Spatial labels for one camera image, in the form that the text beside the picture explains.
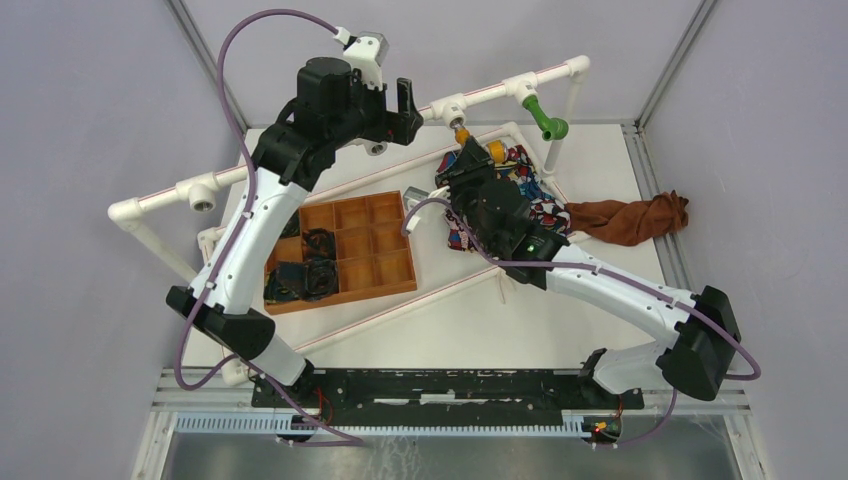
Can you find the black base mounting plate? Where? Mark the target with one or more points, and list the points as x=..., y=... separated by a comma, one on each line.
x=456, y=398

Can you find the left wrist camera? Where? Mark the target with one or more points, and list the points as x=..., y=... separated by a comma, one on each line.
x=365, y=52

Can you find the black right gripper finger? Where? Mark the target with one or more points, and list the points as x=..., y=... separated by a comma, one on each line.
x=452, y=171
x=483, y=169

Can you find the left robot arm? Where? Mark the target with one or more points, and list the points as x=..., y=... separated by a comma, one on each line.
x=218, y=302

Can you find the wooden compartment tray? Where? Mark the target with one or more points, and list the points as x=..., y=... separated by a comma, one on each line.
x=374, y=259

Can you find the dark patterned rolled cloth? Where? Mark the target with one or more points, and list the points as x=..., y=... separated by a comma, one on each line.
x=309, y=281

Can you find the green plastic water faucet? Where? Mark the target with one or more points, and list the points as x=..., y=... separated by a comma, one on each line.
x=551, y=128

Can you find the brown cloth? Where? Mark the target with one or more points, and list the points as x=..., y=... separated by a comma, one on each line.
x=630, y=223

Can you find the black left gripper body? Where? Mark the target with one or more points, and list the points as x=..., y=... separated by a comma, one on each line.
x=368, y=120

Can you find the white slotted cable duct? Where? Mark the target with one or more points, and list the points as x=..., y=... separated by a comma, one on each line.
x=290, y=424

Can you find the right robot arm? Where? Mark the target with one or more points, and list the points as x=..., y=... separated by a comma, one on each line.
x=695, y=336

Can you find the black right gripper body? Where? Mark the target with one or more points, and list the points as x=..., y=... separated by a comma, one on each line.
x=466, y=195

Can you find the comic print cloth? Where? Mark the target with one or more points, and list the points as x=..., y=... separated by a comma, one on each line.
x=459, y=234

